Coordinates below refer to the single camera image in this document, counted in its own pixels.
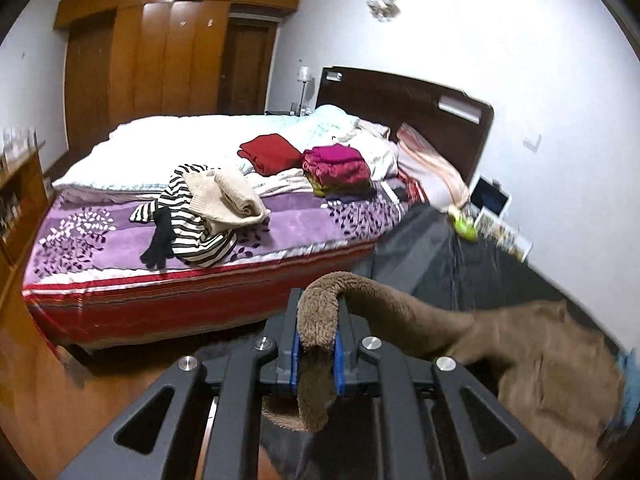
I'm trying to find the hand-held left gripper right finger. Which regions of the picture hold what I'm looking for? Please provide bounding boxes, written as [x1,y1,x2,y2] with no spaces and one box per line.
[334,295,576,480]

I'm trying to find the purple floral blanket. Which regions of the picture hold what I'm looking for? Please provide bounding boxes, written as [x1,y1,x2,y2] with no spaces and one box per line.
[21,175,416,351]

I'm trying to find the white crumpled clothing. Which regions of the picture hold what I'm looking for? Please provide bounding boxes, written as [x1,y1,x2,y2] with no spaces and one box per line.
[335,119,401,181]

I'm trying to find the black white striped sweater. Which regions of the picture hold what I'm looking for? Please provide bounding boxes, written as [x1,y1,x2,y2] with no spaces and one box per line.
[130,162,238,267]

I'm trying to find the photo collage frame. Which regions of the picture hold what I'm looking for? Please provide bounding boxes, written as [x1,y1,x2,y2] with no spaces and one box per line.
[475,210,533,262]

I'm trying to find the white bedside lamp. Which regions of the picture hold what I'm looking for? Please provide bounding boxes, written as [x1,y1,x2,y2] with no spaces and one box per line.
[297,66,313,113]

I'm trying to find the olive folded garment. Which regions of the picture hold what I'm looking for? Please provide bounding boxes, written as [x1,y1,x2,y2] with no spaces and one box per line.
[312,182,376,200]

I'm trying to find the white tablet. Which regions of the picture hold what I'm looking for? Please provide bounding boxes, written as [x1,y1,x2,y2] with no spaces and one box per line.
[470,174,513,216]

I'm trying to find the wooden wardrobe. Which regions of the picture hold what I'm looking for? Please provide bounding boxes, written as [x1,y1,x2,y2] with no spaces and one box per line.
[54,0,305,161]

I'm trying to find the magenta folded clothes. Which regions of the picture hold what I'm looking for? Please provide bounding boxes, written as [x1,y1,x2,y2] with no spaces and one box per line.
[301,144,372,192]

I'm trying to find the dark wooden bed headboard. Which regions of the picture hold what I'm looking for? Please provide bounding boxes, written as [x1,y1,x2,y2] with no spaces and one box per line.
[316,66,495,196]

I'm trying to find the black cover sheet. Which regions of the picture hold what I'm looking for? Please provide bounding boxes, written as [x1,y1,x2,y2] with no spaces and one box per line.
[260,202,626,480]

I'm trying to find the red folded garment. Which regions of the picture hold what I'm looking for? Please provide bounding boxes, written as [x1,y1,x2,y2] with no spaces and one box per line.
[238,133,303,177]

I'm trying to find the white striped cloth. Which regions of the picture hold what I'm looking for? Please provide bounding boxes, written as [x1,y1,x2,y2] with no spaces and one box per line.
[245,167,318,198]

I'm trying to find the brown wooden door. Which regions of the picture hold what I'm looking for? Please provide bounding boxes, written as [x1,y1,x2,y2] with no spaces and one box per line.
[217,17,278,117]

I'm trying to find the cream knit sweater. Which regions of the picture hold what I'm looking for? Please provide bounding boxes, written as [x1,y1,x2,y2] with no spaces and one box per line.
[182,167,271,236]

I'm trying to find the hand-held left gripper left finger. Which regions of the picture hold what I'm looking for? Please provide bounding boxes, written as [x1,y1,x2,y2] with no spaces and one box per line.
[57,287,303,480]

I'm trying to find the green plush toy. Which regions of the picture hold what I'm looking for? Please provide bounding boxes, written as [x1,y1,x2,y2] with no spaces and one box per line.
[447,204,479,242]

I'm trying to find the wooden shelf cabinet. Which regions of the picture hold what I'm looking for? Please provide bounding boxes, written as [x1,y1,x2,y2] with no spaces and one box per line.
[0,127,53,311]

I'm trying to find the pink striped pillow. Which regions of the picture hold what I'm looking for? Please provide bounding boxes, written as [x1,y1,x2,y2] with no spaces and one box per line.
[396,122,471,211]

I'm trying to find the brown fleece sweater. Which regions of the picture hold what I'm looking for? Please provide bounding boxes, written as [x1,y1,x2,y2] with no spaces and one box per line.
[260,271,626,480]

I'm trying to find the white quilt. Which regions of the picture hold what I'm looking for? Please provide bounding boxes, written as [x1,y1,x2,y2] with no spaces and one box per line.
[52,105,361,196]

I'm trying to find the light blue fleece garment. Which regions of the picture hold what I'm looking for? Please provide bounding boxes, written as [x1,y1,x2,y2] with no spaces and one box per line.
[600,350,631,436]

